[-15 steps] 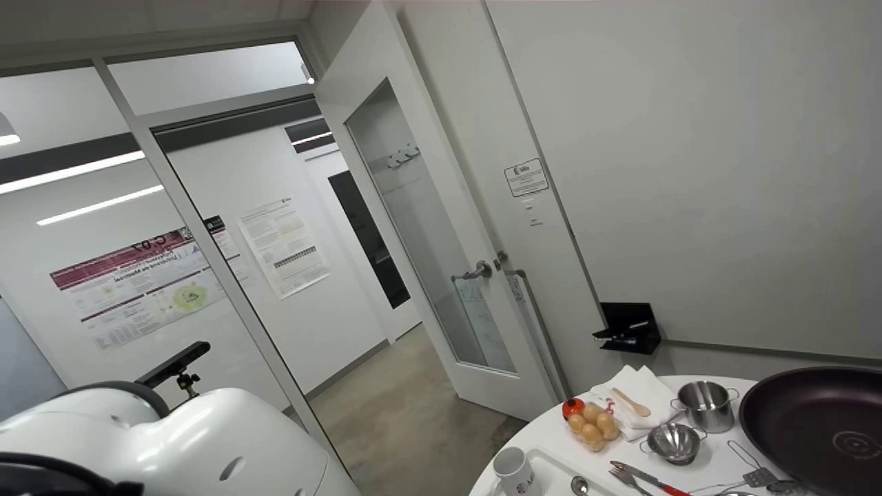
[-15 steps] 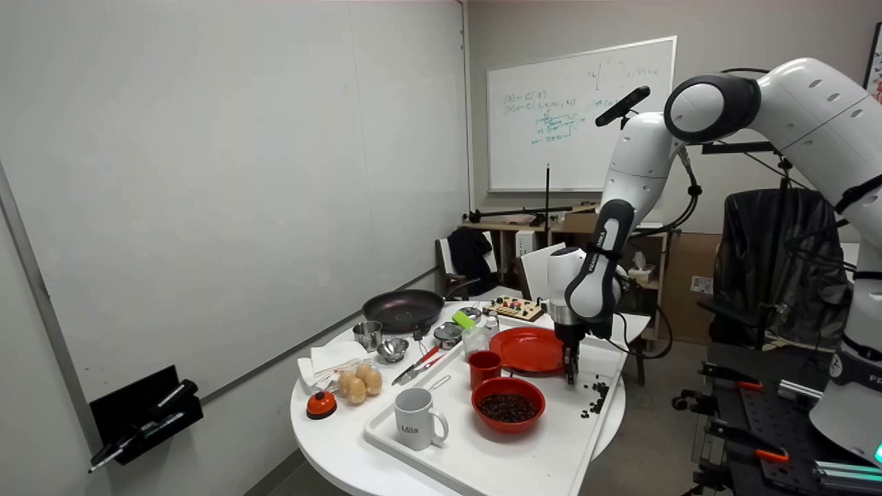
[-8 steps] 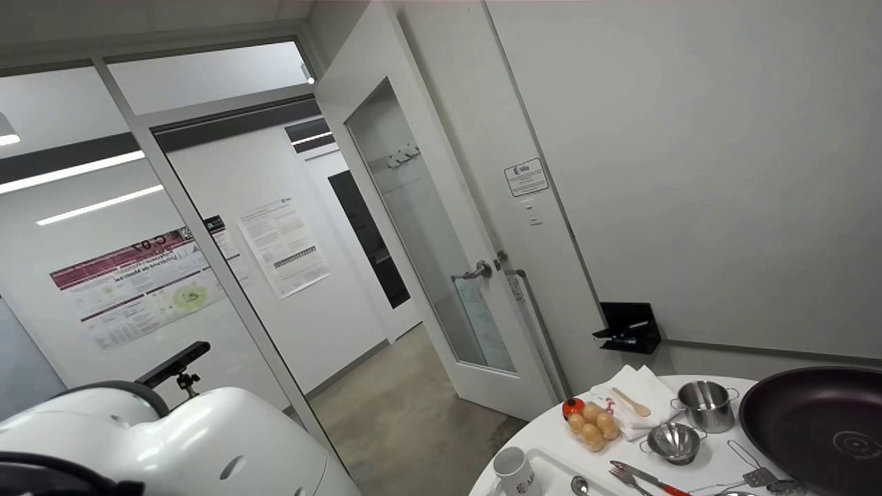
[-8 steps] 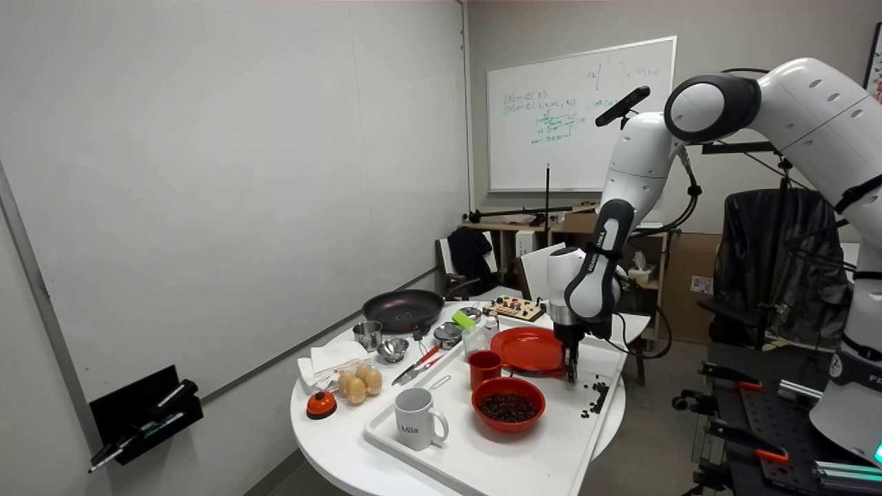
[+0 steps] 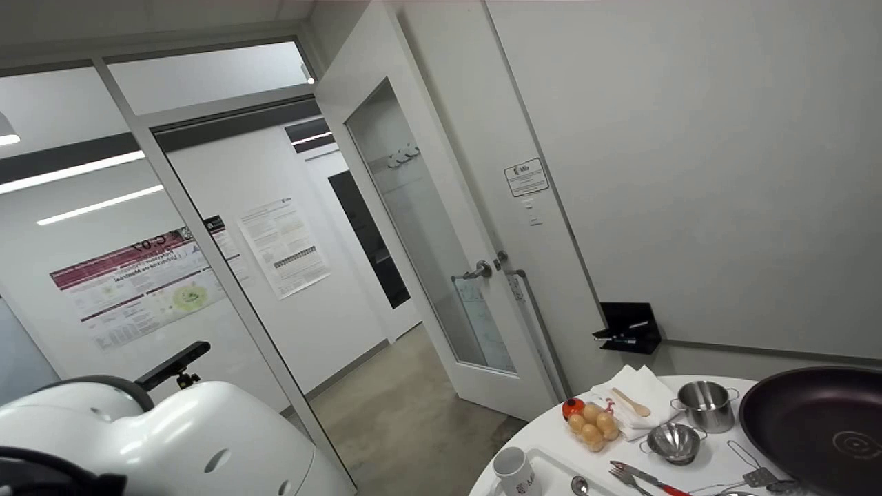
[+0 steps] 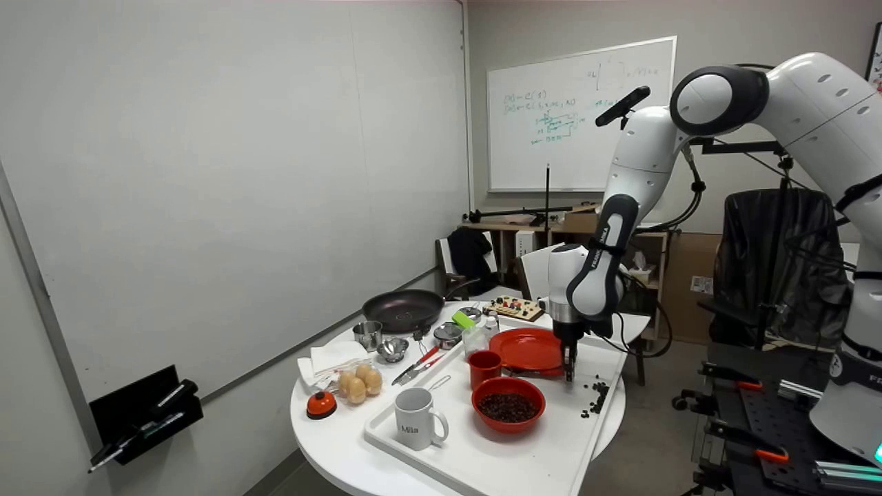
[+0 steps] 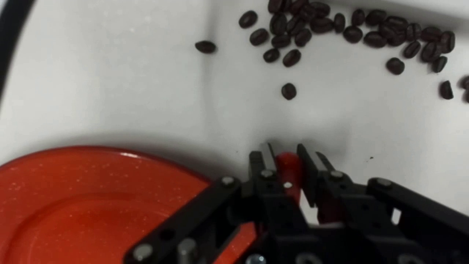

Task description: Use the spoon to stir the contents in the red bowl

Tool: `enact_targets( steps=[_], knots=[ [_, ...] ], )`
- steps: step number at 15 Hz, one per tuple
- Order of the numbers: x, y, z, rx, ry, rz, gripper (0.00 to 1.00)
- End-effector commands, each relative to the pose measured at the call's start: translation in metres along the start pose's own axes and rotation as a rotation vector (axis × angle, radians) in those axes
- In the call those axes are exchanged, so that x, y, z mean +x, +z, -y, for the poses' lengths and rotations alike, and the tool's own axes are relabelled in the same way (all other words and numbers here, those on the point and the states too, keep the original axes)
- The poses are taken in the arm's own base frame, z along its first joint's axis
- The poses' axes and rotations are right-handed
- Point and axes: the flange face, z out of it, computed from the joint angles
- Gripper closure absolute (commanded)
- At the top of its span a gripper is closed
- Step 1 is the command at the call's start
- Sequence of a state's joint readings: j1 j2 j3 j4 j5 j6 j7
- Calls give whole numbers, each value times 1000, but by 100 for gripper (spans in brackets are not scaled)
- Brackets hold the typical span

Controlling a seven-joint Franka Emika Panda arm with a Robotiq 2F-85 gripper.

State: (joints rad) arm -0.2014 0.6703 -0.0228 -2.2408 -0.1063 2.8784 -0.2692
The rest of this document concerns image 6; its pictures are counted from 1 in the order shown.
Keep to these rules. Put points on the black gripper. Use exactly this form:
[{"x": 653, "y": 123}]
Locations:
[{"x": 574, "y": 337}]

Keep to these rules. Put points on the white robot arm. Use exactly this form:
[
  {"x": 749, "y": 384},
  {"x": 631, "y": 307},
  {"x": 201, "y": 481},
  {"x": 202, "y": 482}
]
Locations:
[{"x": 810, "y": 92}]

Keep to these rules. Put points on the red bowl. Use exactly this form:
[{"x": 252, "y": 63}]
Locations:
[{"x": 487, "y": 423}]

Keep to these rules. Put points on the small steel bowl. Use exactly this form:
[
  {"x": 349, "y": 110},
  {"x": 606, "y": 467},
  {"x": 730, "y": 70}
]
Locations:
[{"x": 394, "y": 350}]

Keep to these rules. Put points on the loose scattered coffee beans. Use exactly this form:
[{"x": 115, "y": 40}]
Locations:
[{"x": 598, "y": 399}]

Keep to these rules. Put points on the red plate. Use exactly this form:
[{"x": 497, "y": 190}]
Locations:
[{"x": 526, "y": 350}]

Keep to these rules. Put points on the white stool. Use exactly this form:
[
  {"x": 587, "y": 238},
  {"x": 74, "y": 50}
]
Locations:
[{"x": 636, "y": 325}]

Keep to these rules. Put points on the heaped coffee bean mass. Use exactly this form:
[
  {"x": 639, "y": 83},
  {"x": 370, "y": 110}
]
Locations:
[{"x": 511, "y": 406}]

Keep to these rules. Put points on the red cup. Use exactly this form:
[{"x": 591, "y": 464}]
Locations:
[{"x": 483, "y": 372}]

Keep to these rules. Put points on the white canvas wooden chair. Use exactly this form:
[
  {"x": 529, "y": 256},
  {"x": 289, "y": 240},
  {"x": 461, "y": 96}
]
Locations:
[
  {"x": 442, "y": 256},
  {"x": 542, "y": 269}
]

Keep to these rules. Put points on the white plastic tray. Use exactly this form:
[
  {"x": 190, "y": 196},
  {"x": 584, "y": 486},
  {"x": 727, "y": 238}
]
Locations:
[{"x": 497, "y": 459}]

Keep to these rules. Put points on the green plastic item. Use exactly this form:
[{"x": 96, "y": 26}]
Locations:
[{"x": 464, "y": 320}]

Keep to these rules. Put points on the cardboard box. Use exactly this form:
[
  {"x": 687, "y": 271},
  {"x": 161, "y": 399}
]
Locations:
[{"x": 691, "y": 266}]

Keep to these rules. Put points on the black jacket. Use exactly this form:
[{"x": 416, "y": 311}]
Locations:
[{"x": 471, "y": 253}]

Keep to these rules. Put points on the white mug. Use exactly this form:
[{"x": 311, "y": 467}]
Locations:
[{"x": 416, "y": 417}]

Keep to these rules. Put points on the black tripod stand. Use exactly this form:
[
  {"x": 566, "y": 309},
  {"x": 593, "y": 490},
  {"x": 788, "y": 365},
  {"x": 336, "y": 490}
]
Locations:
[{"x": 549, "y": 196}]

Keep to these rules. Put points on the black frying pan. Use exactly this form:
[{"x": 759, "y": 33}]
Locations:
[{"x": 402, "y": 309}]

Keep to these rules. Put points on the small steel pot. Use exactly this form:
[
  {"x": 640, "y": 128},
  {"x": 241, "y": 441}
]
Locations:
[{"x": 367, "y": 335}]

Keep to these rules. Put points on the bread rolls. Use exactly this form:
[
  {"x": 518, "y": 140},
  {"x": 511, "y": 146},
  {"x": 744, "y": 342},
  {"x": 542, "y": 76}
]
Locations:
[{"x": 361, "y": 384}]

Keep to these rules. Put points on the white napkin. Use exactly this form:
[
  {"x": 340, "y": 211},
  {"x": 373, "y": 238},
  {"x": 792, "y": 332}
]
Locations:
[{"x": 333, "y": 357}]

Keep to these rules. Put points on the whiteboard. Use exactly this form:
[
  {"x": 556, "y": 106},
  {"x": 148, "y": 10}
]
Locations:
[{"x": 580, "y": 120}]

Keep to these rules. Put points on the orange call bell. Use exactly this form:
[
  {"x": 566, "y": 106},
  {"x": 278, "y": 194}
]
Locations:
[{"x": 322, "y": 406}]

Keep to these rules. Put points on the framed picture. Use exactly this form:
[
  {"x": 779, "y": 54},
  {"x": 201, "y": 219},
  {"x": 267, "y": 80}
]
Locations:
[{"x": 875, "y": 50}]

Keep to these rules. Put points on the black stereo camera bar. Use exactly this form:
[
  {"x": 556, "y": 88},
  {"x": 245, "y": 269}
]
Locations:
[{"x": 621, "y": 106}]

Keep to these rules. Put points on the black wall holder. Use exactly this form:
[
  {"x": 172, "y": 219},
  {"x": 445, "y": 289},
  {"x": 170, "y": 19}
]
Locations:
[{"x": 148, "y": 417}]

